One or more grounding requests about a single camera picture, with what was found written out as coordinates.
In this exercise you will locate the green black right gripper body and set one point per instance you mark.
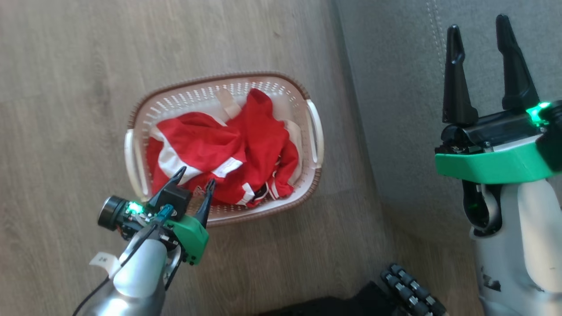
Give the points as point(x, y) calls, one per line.
point(487, 158)

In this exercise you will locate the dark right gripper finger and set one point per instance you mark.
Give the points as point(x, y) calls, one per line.
point(516, 70)
point(456, 83)

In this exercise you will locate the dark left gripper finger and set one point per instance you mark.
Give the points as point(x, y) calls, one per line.
point(175, 177)
point(205, 206)

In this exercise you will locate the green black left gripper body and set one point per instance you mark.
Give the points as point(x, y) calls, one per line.
point(191, 239)

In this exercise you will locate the red white sports jersey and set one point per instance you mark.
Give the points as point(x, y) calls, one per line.
point(259, 145)

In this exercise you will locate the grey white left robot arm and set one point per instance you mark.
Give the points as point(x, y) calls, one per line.
point(136, 281)

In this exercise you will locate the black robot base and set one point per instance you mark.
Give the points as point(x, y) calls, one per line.
point(333, 305)

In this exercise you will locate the white brown plastic laundry basket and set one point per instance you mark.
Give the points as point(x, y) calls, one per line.
point(184, 101)

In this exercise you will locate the grey fabric sofa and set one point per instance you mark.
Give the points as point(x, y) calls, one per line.
point(404, 109)

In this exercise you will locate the teal left camera connector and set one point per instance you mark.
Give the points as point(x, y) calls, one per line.
point(166, 214)

